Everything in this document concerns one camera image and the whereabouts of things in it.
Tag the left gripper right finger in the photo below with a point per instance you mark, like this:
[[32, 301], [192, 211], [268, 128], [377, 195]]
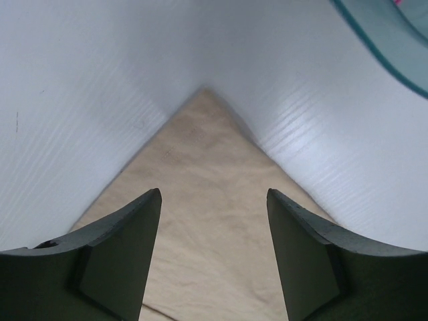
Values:
[[330, 273]]

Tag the teal plastic basket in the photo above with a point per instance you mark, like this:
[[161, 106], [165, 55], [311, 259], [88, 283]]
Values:
[[390, 37]]

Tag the beige t shirt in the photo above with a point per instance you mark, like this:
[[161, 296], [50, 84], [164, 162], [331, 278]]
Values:
[[213, 257]]

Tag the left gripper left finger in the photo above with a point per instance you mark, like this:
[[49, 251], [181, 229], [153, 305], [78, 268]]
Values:
[[97, 272]]

